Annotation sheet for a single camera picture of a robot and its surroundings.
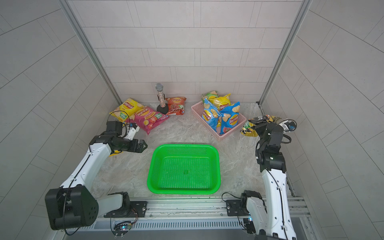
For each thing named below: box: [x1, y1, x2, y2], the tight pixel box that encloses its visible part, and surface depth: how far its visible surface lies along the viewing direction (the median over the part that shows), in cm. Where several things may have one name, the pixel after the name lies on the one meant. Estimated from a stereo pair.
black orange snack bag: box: [240, 114, 282, 137], surface depth 75 cm
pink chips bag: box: [125, 106, 170, 135], surface depth 98 cm
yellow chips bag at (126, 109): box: [109, 98, 144, 123], surface depth 107 cm
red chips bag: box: [165, 96, 187, 116], surface depth 107 cm
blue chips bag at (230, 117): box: [219, 101, 241, 135], surface depth 94 cm
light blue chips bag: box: [201, 98, 222, 133], surface depth 96 cm
